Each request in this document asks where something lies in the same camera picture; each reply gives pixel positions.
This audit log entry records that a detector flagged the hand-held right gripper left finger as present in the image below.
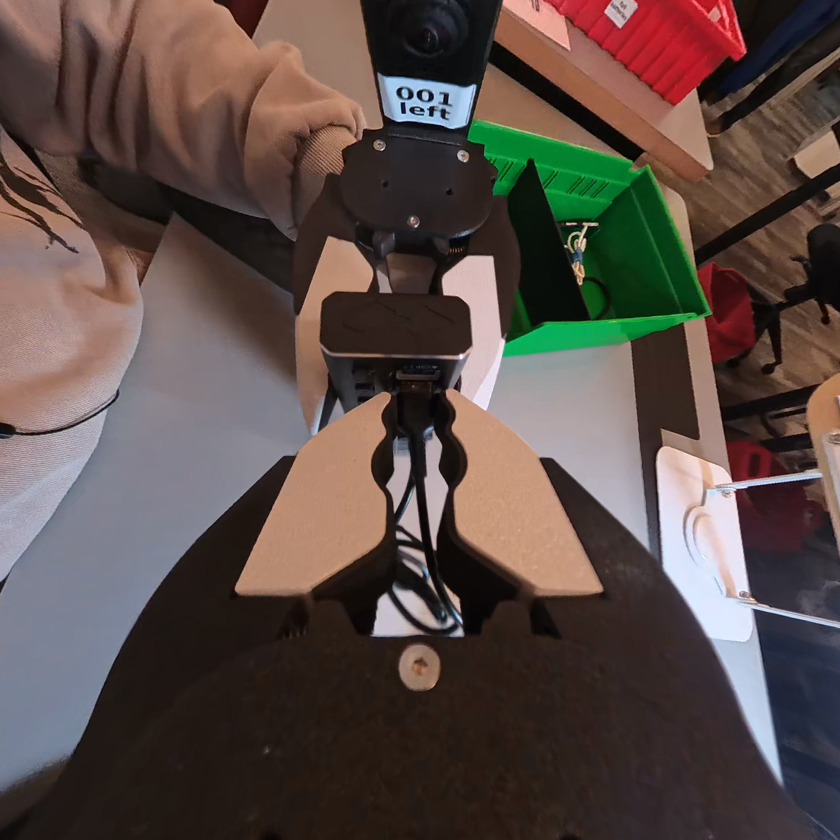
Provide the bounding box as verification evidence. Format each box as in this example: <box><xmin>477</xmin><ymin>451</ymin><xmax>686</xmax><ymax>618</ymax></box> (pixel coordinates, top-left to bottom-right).
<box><xmin>234</xmin><ymin>392</ymin><xmax>400</xmax><ymax>599</ymax></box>

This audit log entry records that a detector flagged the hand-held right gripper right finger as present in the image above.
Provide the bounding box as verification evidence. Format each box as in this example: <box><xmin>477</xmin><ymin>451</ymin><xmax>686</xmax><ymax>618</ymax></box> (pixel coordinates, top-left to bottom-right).
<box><xmin>436</xmin><ymin>390</ymin><xmax>604</xmax><ymax>599</ymax></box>

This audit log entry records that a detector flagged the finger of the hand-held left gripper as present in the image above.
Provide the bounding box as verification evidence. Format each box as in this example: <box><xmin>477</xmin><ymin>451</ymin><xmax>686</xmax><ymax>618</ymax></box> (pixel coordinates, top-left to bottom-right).
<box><xmin>440</xmin><ymin>252</ymin><xmax>509</xmax><ymax>410</ymax></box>
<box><xmin>295</xmin><ymin>236</ymin><xmax>378</xmax><ymax>435</ymax></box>

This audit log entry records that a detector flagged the black multi-port USB hub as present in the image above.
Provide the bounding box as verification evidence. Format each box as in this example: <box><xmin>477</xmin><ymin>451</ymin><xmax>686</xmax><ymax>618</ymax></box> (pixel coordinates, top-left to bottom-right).
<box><xmin>319</xmin><ymin>292</ymin><xmax>475</xmax><ymax>414</ymax></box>

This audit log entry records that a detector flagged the black USB cable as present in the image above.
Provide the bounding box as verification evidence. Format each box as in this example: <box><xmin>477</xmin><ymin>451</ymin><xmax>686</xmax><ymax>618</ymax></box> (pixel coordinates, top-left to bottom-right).
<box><xmin>384</xmin><ymin>375</ymin><xmax>467</xmax><ymax>637</ymax></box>

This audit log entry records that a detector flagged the white cable with blue tape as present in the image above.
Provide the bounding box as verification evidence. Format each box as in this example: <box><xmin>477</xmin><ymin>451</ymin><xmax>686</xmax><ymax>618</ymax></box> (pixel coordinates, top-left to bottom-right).
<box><xmin>558</xmin><ymin>220</ymin><xmax>602</xmax><ymax>284</ymax></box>

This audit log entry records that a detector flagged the green plastic bin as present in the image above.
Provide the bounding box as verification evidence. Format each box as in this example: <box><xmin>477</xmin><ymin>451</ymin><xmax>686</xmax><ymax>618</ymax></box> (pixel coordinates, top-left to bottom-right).
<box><xmin>467</xmin><ymin>120</ymin><xmax>714</xmax><ymax>358</ymax></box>

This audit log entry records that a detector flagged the person's left forearm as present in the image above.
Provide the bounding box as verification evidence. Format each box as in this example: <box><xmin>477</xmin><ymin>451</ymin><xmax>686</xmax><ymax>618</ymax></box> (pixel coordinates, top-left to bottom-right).
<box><xmin>0</xmin><ymin>0</ymin><xmax>368</xmax><ymax>241</ymax></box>

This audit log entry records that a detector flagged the white base sign stand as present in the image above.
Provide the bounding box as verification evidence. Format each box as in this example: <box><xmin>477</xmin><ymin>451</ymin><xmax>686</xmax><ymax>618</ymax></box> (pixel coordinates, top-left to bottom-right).
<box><xmin>656</xmin><ymin>374</ymin><xmax>840</xmax><ymax>644</ymax></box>

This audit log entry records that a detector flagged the wooden desk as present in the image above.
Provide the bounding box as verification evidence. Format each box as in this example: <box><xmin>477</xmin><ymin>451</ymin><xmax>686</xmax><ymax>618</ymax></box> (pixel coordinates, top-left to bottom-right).
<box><xmin>492</xmin><ymin>0</ymin><xmax>715</xmax><ymax>185</ymax></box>

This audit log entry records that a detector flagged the red tote bag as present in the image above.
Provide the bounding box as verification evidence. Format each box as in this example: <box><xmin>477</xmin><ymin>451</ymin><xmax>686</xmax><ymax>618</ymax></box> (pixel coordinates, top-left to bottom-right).
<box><xmin>697</xmin><ymin>261</ymin><xmax>757</xmax><ymax>366</ymax></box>
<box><xmin>728</xmin><ymin>440</ymin><xmax>821</xmax><ymax>552</ymax></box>

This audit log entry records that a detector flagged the person's torso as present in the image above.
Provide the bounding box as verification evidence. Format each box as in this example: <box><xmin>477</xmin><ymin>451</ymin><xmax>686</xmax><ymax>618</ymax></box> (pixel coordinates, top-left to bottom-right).
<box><xmin>0</xmin><ymin>125</ymin><xmax>147</xmax><ymax>595</ymax></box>

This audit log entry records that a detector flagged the red plastic bin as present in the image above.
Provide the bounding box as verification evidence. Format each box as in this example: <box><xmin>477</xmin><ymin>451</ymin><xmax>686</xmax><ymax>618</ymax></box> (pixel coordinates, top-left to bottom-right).
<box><xmin>543</xmin><ymin>0</ymin><xmax>748</xmax><ymax>106</ymax></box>

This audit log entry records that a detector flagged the black office chair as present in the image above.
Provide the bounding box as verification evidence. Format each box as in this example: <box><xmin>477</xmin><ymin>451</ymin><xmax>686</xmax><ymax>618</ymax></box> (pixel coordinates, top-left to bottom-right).
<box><xmin>748</xmin><ymin>223</ymin><xmax>840</xmax><ymax>376</ymax></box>

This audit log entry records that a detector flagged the thin black cord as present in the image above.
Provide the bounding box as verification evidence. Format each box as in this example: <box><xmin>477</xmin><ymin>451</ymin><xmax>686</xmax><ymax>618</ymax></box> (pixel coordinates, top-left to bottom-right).
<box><xmin>0</xmin><ymin>387</ymin><xmax>123</xmax><ymax>439</ymax></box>

